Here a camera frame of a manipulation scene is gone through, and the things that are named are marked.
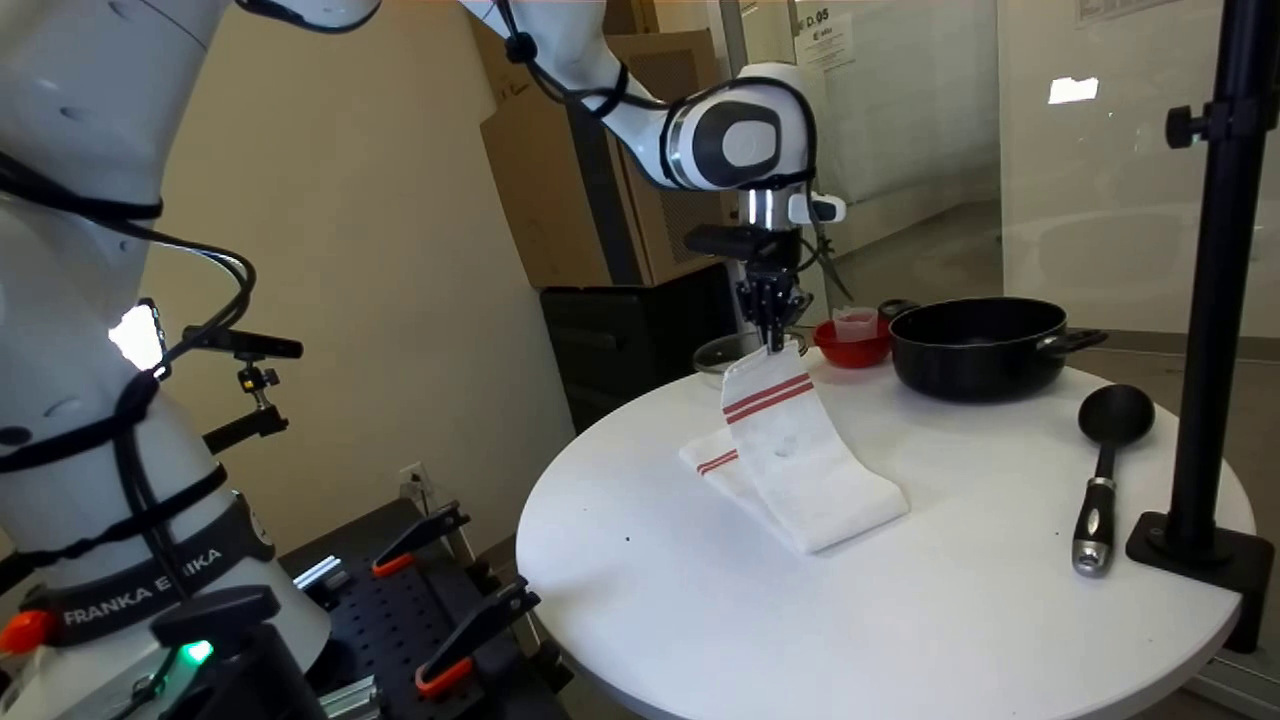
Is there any black ladle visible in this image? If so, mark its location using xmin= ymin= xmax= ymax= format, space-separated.
xmin=1070 ymin=385 xmax=1157 ymax=576

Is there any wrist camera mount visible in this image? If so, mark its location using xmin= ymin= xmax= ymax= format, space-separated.
xmin=685 ymin=189 xmax=848 ymax=265

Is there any red bowl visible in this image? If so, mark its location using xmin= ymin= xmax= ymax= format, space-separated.
xmin=810 ymin=311 xmax=886 ymax=369

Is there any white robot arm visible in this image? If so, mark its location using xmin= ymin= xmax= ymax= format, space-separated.
xmin=0 ymin=0 xmax=384 ymax=720

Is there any black pot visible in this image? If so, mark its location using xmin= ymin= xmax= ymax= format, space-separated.
xmin=882 ymin=294 xmax=1102 ymax=405

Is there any white towel with red stripes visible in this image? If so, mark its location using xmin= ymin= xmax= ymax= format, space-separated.
xmin=680 ymin=340 xmax=906 ymax=557

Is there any black orange clamp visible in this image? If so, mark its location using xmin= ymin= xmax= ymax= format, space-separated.
xmin=367 ymin=503 xmax=471 ymax=580
xmin=411 ymin=585 xmax=540 ymax=699

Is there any cardboard box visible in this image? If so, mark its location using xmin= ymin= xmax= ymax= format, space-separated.
xmin=471 ymin=22 xmax=737 ymax=286

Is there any black camera stand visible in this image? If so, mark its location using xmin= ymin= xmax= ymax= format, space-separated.
xmin=1124 ymin=0 xmax=1280 ymax=652

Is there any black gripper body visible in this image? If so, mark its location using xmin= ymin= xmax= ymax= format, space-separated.
xmin=740 ymin=227 xmax=803 ymax=316

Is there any black crate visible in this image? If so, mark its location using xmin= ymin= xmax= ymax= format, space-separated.
xmin=540 ymin=265 xmax=737 ymax=428

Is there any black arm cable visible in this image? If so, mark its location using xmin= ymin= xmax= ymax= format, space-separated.
xmin=0 ymin=149 xmax=260 ymax=576

